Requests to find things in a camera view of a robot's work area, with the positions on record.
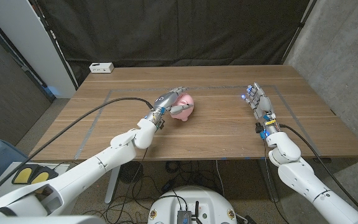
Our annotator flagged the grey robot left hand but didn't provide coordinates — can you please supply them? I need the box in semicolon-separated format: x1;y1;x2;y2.
145;86;195;126

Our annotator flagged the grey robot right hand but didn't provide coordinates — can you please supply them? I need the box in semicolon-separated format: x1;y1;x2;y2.
241;82;281;140

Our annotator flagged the pink plastic piggy bank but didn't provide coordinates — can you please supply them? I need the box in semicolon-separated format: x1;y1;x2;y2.
169;92;195;122

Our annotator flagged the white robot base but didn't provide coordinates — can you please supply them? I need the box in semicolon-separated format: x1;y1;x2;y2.
147;185;238;224

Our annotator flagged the black backdrop cloth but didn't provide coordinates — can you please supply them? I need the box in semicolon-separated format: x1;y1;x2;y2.
37;0;310;85

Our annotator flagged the white power strip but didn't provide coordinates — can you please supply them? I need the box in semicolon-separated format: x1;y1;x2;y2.
88;62;115;74

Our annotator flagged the grey table leg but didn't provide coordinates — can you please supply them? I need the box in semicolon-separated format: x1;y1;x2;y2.
257;159;280;203

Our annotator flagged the small black fan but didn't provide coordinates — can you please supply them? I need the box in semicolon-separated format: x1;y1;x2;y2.
119;161;144;184

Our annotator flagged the black power adapter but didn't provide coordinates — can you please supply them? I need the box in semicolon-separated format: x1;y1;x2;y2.
161;179;175;192

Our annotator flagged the white table leg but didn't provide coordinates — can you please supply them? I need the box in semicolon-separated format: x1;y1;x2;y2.
104;164;122;205

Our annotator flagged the grey radio module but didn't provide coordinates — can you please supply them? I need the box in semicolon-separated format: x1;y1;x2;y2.
177;210;193;224

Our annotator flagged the white board panel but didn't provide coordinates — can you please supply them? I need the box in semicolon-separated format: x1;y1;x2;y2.
0;0;77;100

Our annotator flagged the white pedal platform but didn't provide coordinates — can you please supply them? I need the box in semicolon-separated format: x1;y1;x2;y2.
0;161;71;187

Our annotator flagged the thin braided right arm cable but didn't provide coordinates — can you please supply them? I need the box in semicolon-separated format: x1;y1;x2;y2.
263;138;279;215

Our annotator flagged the thin braided arm cable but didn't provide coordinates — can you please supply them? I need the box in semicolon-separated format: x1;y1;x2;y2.
263;138;279;215
113;147;149;218

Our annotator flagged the thin braided left arm cable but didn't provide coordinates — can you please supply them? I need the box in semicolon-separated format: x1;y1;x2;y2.
113;147;149;218

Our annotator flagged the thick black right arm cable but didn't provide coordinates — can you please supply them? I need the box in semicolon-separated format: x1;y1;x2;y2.
279;123;358;217

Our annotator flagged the thin white cable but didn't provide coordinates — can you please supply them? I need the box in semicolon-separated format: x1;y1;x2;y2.
215;159;226;189

